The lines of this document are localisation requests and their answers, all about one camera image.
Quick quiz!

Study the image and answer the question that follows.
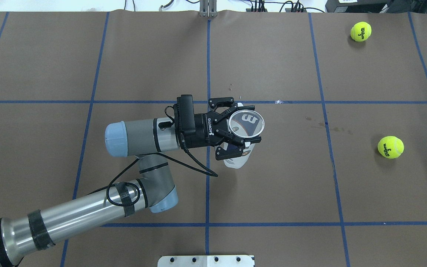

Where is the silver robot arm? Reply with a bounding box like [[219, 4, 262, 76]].
[[0, 95, 265, 267]]

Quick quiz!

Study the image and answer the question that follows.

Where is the yellow tennis ball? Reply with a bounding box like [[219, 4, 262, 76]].
[[350, 22, 372, 42], [377, 136, 404, 159]]

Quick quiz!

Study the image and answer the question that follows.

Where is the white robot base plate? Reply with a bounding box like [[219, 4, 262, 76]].
[[157, 255, 255, 267]]

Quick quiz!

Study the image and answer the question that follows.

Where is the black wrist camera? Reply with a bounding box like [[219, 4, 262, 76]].
[[174, 94, 196, 136]]

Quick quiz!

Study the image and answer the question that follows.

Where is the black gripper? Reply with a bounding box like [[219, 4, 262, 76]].
[[193, 97, 262, 161]]

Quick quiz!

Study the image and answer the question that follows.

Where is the aluminium frame post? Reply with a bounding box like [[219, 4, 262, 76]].
[[199, 0, 218, 18]]

